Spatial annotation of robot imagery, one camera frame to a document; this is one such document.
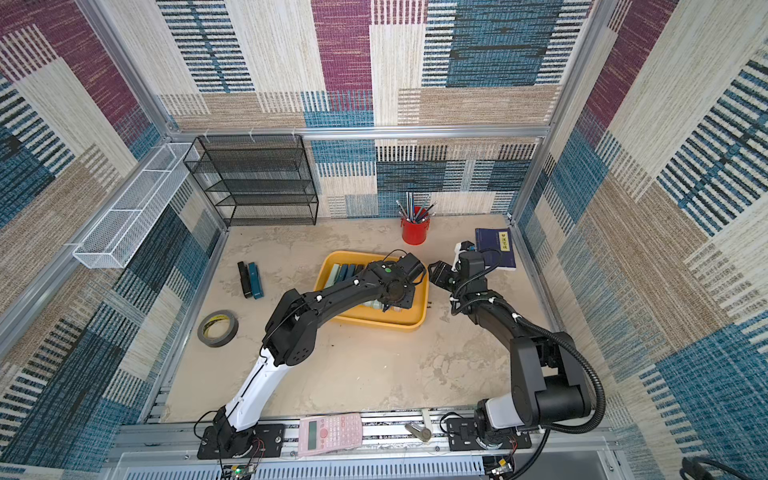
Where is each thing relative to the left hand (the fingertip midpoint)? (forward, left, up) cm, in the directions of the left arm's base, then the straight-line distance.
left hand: (407, 299), depth 95 cm
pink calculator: (-36, +21, -2) cm, 41 cm away
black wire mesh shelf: (+42, +53, +15) cm, 70 cm away
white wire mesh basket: (+2, +70, +31) cm, 76 cm away
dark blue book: (+26, -36, 0) cm, 44 cm away
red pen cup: (+27, -4, +1) cm, 28 cm away
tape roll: (-7, +59, -4) cm, 59 cm away
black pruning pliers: (+12, +16, +1) cm, 20 cm away
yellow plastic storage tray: (-8, +12, +4) cm, 15 cm away
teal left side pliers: (+7, +49, 0) cm, 49 cm away
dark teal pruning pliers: (+11, +18, +1) cm, 21 cm away
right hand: (+4, -10, +8) cm, 13 cm away
